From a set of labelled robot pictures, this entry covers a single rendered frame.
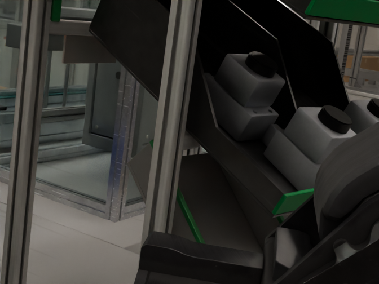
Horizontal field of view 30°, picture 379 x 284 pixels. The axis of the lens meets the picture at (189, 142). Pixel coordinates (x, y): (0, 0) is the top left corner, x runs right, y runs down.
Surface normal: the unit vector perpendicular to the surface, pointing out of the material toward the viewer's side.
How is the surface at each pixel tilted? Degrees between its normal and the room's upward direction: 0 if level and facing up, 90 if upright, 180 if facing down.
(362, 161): 40
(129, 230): 0
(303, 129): 88
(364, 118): 90
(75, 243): 0
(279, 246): 10
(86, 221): 0
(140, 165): 90
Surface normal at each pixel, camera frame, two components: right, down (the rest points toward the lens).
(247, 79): -0.67, 0.07
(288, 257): 0.30, -0.93
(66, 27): 0.84, 0.22
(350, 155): -0.54, -0.84
